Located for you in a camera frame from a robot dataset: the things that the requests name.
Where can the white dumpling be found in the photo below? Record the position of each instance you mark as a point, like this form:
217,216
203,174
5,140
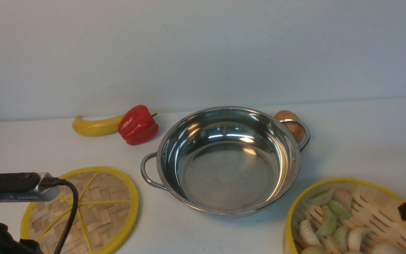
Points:
307,233
355,238

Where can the bamboo steamer basket yellow rim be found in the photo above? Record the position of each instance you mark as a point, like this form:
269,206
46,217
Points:
372,207

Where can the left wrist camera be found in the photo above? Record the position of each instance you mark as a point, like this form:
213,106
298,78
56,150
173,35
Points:
29,187

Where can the green dumpling middle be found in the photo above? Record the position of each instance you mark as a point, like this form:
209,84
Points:
329,223

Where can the green dumpling top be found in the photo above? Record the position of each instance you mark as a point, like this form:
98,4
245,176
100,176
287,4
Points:
322,198

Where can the green dumpling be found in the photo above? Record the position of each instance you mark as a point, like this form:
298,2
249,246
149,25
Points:
329,223
340,211
340,236
322,198

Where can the woven bamboo steamer lid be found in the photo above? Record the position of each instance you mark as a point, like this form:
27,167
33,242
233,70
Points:
109,206

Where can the green dumpling upper right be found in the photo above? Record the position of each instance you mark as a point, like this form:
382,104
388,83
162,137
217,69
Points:
340,211

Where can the green dumpling lower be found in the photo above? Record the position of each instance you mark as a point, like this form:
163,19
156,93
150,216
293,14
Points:
340,236

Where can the red bell pepper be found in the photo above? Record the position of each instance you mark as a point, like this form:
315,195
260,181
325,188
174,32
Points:
138,126

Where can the stainless steel pot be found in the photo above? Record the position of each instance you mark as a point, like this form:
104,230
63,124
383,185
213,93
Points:
227,161

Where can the yellow banana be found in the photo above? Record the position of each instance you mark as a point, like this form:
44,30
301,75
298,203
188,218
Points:
93,128

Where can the white dumpling right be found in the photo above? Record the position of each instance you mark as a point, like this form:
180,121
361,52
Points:
355,238

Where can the white dumpling left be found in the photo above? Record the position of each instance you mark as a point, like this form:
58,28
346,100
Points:
307,233

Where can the green round bun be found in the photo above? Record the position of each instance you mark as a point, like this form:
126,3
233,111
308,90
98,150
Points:
313,250

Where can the white round bun upper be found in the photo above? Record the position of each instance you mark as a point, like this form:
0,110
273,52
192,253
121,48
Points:
387,248

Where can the pink dumpling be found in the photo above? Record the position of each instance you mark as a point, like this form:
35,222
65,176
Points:
342,196

